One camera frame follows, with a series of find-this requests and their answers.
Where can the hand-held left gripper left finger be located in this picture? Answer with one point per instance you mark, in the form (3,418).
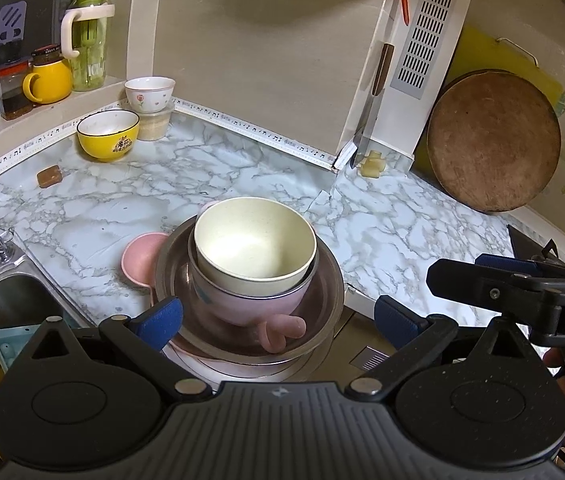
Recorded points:
(160,322)

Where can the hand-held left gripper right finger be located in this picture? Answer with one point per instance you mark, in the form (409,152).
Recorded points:
(395,322)

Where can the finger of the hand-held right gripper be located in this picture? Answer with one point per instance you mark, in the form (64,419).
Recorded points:
(487,287)
(504,262)

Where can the pink shaped plate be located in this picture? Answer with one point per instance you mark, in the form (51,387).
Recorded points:
(142,260)

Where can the stainless steel bowl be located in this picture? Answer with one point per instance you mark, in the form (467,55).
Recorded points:
(322,300)

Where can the white plate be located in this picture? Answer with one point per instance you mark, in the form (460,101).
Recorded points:
(262,371)

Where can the cream bowl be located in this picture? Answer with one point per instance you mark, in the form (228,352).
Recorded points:
(252,240)

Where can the round wooden cutting board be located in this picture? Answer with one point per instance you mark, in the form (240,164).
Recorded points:
(492,140)

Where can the light blue plastic tray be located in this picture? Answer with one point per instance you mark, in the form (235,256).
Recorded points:
(10,350)

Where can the stainless steel sink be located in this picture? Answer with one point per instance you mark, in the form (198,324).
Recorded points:
(7,300)

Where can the pale yellow cube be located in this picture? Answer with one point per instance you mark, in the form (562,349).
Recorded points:
(368,168)
(381,167)
(375,155)

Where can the brown block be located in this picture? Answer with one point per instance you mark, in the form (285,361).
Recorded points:
(51,176)

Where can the yellow bowl black rim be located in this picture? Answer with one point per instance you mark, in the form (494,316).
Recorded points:
(107,142)

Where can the clear plastic lidded container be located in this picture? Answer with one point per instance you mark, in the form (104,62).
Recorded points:
(155,125)

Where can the steel kitchen knife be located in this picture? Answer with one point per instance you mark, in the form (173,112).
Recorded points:
(367,120)

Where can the yellow-green cutting board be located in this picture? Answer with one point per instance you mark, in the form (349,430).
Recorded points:
(482,52)

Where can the music note edge tape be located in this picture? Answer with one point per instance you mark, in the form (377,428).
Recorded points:
(242,121)

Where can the white floral bowl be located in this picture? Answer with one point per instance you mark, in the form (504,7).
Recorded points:
(150,97)

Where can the grey vent grille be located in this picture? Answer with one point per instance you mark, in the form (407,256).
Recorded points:
(422,40)

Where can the yellow mug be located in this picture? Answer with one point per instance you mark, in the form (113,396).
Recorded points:
(52,82)

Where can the red lid sauce jar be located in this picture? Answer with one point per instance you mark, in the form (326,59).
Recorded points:
(15,95)

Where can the dark lid jar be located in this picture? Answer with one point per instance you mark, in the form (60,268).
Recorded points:
(46,55)

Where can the grey wall hook sticker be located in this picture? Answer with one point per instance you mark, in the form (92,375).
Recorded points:
(12,22)

